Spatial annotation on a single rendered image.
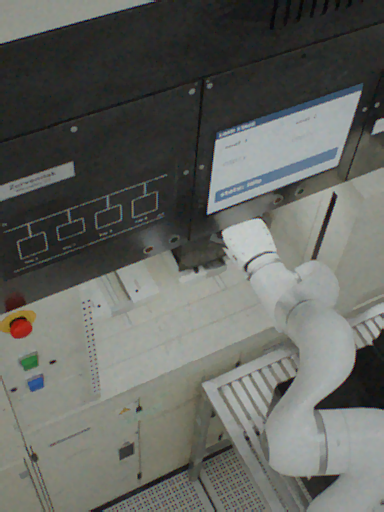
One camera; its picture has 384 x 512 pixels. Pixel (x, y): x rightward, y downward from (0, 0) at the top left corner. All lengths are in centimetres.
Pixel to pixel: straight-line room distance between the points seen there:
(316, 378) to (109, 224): 41
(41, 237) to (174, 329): 78
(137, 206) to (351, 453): 51
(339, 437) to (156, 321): 84
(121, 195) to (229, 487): 164
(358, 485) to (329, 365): 19
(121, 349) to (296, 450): 80
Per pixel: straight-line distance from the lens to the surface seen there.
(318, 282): 146
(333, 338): 119
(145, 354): 186
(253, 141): 125
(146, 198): 122
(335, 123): 135
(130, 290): 192
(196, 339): 189
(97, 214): 120
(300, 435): 117
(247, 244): 162
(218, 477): 267
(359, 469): 121
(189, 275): 194
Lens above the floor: 253
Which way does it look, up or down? 56 degrees down
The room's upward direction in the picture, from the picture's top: 5 degrees clockwise
